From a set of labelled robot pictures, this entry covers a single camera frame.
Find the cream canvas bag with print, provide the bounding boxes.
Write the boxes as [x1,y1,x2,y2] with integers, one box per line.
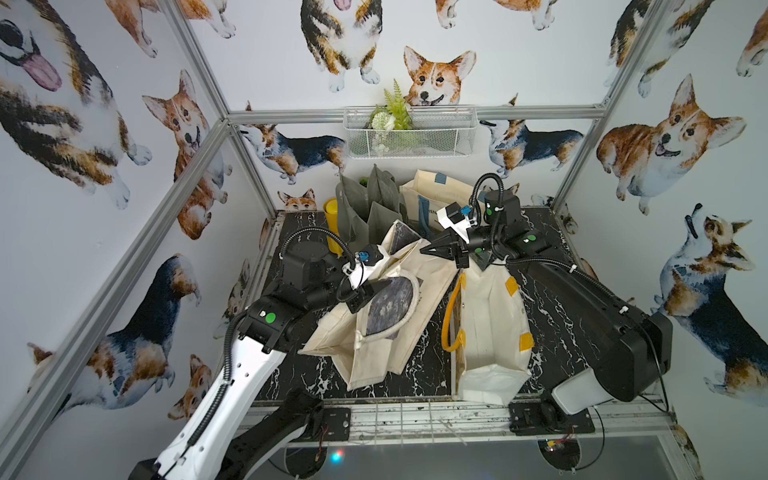
[299,220,457,391]

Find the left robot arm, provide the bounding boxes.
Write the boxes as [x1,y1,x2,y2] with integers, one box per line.
[130,227,389,479]

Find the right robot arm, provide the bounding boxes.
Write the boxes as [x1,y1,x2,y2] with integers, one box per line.
[421,173,673,415]

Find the grey-green canvas bag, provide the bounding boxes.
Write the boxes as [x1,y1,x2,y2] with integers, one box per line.
[335,165,408,251]

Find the yellow plastic toy shovel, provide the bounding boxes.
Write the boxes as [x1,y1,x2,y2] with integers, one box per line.
[323,198,343,257]

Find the artificial green fern plant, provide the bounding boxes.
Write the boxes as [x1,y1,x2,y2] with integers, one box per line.
[366,80,416,156]

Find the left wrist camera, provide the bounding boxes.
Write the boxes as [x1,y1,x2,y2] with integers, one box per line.
[345,244,388,290]

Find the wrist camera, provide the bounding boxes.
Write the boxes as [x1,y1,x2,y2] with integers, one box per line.
[436,202,473,243]
[345,244,388,290]

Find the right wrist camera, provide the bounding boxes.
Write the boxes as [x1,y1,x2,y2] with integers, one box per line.
[436,202,473,243]

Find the cream bag with blue handles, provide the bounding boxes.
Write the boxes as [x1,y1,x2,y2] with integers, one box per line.
[399,170,473,237]

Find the white bag with yellow handles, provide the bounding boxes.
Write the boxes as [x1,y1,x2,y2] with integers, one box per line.
[441,262,534,406]

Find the white wire mesh basket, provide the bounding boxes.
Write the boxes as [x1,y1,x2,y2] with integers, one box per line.
[343,106,479,159]

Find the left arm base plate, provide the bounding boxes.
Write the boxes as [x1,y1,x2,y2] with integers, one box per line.
[310,407,352,443]

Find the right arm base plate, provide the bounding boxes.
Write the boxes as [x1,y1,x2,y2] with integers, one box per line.
[507,400,596,436]

